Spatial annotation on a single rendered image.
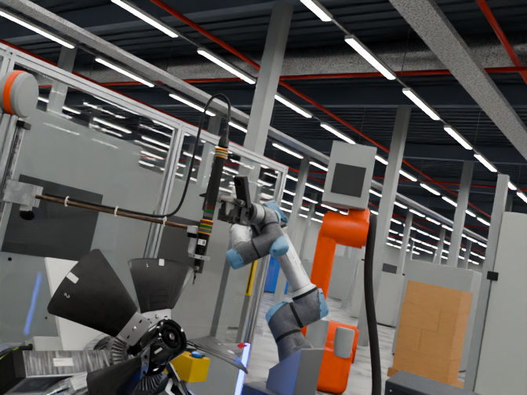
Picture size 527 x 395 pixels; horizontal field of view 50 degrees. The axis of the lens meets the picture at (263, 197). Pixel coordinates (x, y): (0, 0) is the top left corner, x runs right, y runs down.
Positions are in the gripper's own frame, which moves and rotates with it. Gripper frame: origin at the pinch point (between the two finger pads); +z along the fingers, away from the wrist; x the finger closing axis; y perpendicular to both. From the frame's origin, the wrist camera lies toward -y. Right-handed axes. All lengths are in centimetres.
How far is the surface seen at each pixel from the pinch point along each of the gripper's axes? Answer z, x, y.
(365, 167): -350, 144, -89
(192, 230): 3.1, 2.0, 12.7
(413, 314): -766, 239, 61
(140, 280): 5.0, 19.1, 32.2
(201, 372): -37, 21, 65
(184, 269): -8.9, 13.9, 26.1
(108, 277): 26.6, 8.3, 31.2
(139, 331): 15.4, 2.4, 45.5
